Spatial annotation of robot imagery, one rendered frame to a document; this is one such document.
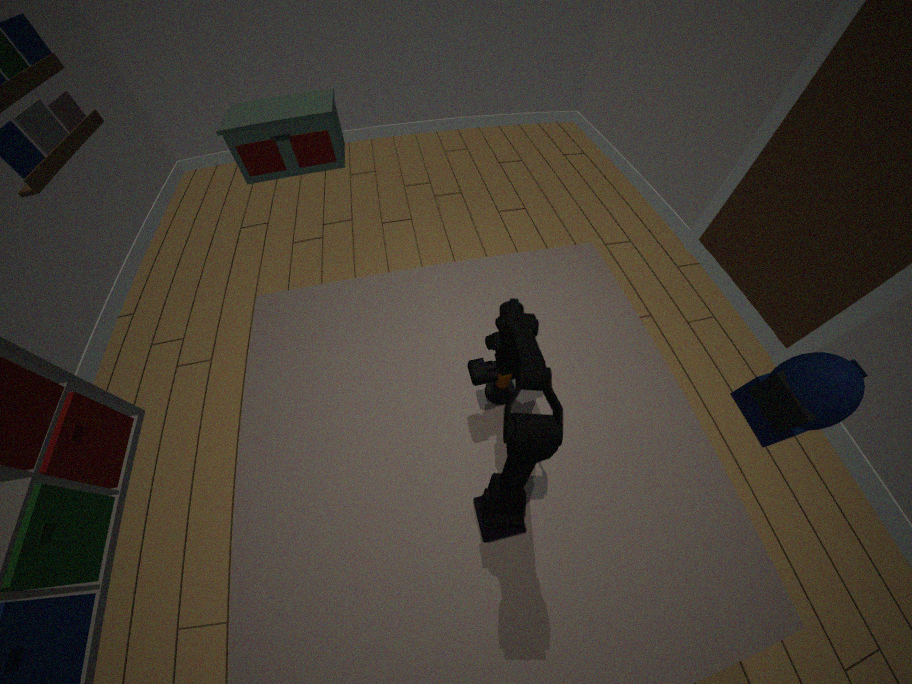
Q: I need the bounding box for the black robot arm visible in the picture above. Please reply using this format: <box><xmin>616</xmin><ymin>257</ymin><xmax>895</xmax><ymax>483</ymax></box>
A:
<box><xmin>480</xmin><ymin>298</ymin><xmax>563</xmax><ymax>530</ymax></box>

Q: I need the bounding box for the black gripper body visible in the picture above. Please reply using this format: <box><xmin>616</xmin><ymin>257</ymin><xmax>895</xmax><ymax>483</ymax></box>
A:
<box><xmin>468</xmin><ymin>344</ymin><xmax>517</xmax><ymax>386</ymax></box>

